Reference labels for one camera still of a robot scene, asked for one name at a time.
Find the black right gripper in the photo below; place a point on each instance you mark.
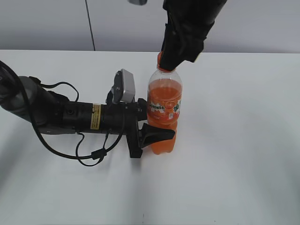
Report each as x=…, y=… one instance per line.
x=188, y=24

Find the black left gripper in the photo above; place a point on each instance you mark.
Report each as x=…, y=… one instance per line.
x=122, y=119

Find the orange bottle cap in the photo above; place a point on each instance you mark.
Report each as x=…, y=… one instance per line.
x=166, y=62

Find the orange soda plastic bottle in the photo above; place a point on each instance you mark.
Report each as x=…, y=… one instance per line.
x=164, y=98

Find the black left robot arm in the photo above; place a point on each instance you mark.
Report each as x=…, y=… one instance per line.
x=54, y=114

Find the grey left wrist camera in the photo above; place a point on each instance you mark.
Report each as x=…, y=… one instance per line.
x=123, y=89

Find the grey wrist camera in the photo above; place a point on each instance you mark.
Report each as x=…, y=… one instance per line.
x=123, y=89
x=138, y=2

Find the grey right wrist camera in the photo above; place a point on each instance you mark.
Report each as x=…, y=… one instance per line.
x=138, y=2

